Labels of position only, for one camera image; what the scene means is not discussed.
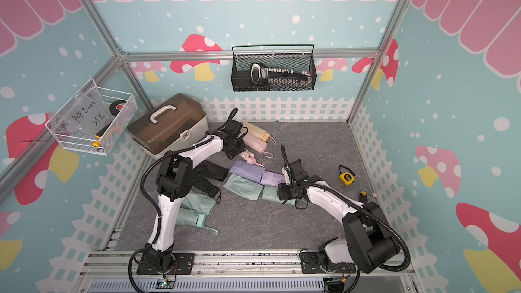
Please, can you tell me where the black tape roll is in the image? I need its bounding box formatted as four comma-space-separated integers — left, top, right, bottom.
109, 100, 127, 117

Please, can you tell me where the lilac sleeve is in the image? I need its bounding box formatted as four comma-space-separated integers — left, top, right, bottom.
229, 160, 265, 184

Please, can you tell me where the yellow tape measure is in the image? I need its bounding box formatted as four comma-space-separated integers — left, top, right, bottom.
339, 165, 355, 187

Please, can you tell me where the socket set in basket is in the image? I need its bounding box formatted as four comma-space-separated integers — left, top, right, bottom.
249, 63, 313, 90

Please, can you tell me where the lilac sleeved umbrella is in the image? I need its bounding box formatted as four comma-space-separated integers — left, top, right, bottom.
260, 170, 286, 187

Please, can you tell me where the black wire wall basket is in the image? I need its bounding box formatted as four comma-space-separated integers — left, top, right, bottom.
231, 44, 317, 92

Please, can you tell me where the yellow black tool in bin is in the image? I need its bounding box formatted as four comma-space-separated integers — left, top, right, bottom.
92, 126, 116, 150

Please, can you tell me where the black umbrella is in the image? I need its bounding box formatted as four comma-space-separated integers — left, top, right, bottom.
193, 177, 222, 204

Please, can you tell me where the mint green sleeve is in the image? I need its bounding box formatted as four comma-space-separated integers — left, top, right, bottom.
224, 174, 264, 201
182, 192, 217, 216

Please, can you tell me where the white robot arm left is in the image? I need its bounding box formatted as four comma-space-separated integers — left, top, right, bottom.
128, 107, 246, 275

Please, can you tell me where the mint green sleeved umbrella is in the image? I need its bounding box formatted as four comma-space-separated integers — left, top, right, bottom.
261, 186, 296, 206

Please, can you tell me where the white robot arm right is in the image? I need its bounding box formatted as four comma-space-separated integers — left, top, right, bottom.
278, 145, 411, 274

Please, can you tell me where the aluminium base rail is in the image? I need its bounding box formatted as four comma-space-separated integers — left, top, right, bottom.
77, 250, 420, 293

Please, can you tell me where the beige sleeved umbrella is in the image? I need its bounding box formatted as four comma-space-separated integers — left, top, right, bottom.
243, 122, 276, 144

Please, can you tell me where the clear acrylic wall bin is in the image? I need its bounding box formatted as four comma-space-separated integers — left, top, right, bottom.
45, 79, 138, 156

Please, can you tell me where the brown lidded white toolbox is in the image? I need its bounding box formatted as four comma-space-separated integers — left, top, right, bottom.
128, 94, 209, 160

